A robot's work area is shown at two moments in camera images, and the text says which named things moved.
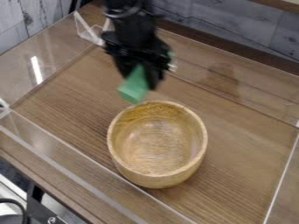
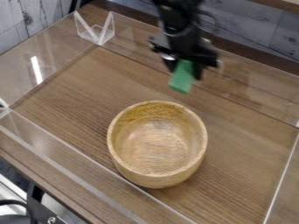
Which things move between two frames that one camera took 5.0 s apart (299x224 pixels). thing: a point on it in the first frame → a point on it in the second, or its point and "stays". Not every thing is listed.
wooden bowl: (156, 139) stays
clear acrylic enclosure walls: (191, 157) stays
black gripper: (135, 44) → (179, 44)
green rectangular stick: (135, 87) → (181, 79)
